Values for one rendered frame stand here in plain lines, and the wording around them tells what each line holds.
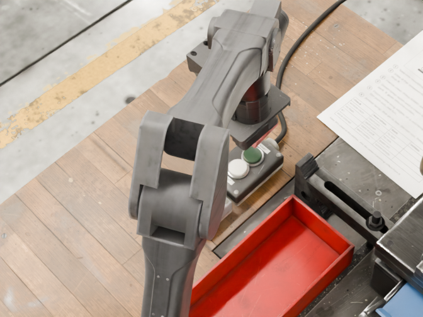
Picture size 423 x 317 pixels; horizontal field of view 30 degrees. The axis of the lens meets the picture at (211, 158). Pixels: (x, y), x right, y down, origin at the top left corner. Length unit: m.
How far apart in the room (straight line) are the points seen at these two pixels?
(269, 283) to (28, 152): 1.41
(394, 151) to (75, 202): 0.51
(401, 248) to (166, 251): 0.34
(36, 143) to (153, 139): 1.66
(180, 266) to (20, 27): 1.98
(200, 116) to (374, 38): 0.65
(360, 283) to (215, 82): 0.44
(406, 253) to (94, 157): 0.53
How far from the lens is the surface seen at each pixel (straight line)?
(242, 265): 1.17
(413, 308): 1.07
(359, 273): 1.18
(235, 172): 1.21
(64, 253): 1.23
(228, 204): 1.19
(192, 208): 0.82
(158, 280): 0.88
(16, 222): 1.27
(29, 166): 2.42
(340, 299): 1.16
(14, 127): 2.51
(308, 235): 1.19
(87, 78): 2.56
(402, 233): 1.06
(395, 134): 1.30
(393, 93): 1.35
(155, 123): 0.81
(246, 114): 1.09
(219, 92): 0.86
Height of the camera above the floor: 1.98
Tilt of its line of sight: 58 degrees down
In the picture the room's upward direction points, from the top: 8 degrees counter-clockwise
